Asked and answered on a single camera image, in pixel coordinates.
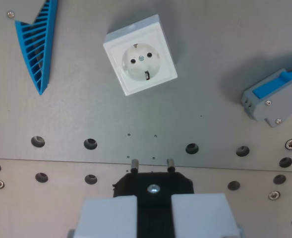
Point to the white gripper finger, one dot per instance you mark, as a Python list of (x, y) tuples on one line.
[(108, 218), (202, 215)]

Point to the white wall socket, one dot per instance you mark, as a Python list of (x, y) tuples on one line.
[(138, 62)]

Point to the small silver round-head screw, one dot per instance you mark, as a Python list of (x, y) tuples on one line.
[(10, 14)]

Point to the blue ribbed plastic wedge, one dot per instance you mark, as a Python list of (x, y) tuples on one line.
[(40, 57)]

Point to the grey and blue connector box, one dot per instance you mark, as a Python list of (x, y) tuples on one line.
[(274, 99)]

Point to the black two-pin plug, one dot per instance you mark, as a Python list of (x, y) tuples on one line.
[(155, 179)]

